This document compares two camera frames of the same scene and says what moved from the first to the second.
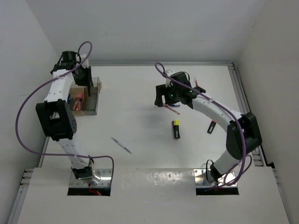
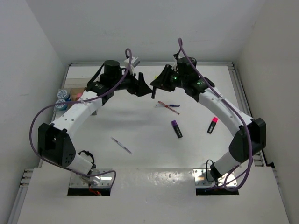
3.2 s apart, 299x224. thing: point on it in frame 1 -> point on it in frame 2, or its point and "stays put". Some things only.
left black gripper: (87, 81) -> (138, 87)
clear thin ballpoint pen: (118, 143) stays put
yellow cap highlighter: (176, 129) -> (153, 93)
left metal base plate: (105, 175) stays put
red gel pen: (167, 106) stays put
